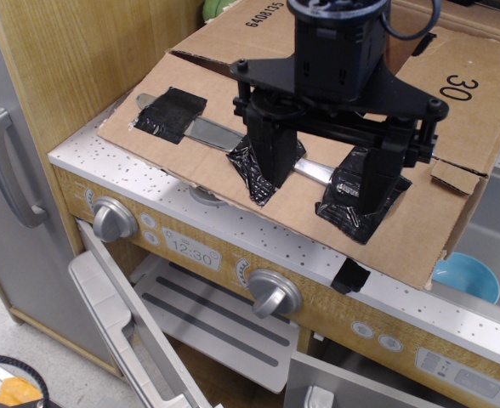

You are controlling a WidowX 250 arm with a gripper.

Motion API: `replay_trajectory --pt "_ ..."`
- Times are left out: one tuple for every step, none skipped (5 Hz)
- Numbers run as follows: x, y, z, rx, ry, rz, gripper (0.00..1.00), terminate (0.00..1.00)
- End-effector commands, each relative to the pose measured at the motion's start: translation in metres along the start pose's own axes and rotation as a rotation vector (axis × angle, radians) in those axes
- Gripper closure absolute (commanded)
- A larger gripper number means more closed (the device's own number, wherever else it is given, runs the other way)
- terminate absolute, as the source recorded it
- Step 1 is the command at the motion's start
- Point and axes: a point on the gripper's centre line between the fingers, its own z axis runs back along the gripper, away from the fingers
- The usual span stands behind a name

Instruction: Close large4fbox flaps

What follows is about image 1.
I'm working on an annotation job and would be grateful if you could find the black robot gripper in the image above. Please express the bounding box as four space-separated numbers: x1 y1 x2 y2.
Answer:
230 1 448 215

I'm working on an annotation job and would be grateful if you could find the large brown cardboard box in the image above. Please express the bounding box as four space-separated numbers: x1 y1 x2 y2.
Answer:
96 0 500 292

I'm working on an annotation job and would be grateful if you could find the black tape patch right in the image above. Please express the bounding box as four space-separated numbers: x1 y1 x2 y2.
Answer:
315 146 412 245

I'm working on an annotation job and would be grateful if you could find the black tape patch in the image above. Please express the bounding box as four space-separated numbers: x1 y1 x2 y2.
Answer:
315 146 412 245
225 134 307 208
133 87 207 145

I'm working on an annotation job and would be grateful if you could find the black tape patch middle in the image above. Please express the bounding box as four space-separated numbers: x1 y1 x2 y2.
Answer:
225 134 307 208

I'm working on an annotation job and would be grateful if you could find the black tape on counter edge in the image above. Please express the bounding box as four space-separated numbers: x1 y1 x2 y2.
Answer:
331 258 370 294

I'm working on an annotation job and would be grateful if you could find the silver metal bar on flap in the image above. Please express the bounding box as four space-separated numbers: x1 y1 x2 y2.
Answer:
135 93 344 184

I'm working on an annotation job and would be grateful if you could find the right silver stove knob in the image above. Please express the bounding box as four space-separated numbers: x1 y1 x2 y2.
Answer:
247 269 303 319

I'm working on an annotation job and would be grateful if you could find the silver stove knob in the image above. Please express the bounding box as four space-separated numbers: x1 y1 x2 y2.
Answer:
247 269 303 319
93 196 139 242

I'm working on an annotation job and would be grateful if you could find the toy kitchen stove unit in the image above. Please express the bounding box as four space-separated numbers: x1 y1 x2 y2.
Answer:
48 93 500 407

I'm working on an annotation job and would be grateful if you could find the black tape patch left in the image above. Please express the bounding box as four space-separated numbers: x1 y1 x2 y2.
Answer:
133 87 207 145

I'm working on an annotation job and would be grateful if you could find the blue bowl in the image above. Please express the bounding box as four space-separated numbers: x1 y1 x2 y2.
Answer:
432 252 500 304

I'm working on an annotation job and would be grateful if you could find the green object behind box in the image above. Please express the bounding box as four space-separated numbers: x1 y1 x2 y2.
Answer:
202 0 235 23

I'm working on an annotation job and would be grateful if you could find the white oven rack tray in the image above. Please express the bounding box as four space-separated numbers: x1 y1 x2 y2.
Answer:
129 254 299 394

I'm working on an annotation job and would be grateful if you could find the left silver stove knob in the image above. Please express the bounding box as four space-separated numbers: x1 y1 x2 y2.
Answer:
93 196 139 242

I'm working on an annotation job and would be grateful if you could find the open grey oven door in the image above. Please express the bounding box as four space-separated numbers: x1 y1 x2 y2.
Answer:
68 219 211 407

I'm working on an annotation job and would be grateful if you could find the grey toy fridge door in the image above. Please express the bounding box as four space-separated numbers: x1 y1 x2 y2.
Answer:
0 49 115 372

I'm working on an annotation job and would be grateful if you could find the orange object bottom left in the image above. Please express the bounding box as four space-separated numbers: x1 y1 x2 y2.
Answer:
0 377 43 406

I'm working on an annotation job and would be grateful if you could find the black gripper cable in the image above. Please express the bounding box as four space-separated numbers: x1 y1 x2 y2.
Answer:
381 0 443 42

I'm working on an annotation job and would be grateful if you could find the silver fridge door handle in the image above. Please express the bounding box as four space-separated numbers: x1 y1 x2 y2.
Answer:
0 107 48 229

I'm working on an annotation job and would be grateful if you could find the black ring bottom left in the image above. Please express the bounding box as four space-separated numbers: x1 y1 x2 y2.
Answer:
0 354 51 408

